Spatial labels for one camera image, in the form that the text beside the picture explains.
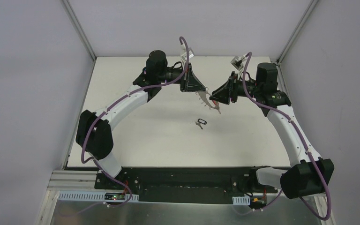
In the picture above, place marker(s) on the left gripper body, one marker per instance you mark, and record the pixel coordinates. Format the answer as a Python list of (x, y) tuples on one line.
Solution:
[(186, 77)]

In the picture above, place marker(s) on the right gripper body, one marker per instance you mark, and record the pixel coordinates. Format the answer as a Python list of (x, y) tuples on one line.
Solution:
[(232, 90)]

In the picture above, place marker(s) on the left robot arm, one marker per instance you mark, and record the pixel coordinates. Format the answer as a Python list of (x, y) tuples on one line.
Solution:
[(94, 132)]

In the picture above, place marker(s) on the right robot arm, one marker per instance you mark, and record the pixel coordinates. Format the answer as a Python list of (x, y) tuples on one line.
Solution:
[(309, 173)]

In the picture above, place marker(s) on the key with red tag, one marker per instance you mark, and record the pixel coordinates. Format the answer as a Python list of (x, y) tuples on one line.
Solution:
[(217, 106)]

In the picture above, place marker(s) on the right controller board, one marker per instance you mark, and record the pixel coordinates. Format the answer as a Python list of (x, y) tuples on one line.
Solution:
[(258, 202)]

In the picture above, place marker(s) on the controller board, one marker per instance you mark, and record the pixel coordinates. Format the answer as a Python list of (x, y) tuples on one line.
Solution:
[(258, 202), (115, 196)]

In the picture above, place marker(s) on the left controller board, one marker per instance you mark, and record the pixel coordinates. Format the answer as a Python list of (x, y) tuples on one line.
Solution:
[(115, 196)]

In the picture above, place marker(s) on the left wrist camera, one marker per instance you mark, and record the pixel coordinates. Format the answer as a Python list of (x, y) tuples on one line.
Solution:
[(186, 53)]

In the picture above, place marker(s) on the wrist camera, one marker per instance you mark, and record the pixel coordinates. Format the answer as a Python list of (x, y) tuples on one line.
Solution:
[(238, 62), (186, 53)]

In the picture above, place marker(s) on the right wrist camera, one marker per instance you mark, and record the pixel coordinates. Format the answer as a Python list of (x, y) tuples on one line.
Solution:
[(238, 62)]

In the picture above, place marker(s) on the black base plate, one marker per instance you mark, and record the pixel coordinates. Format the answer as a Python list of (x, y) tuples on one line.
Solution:
[(204, 185)]

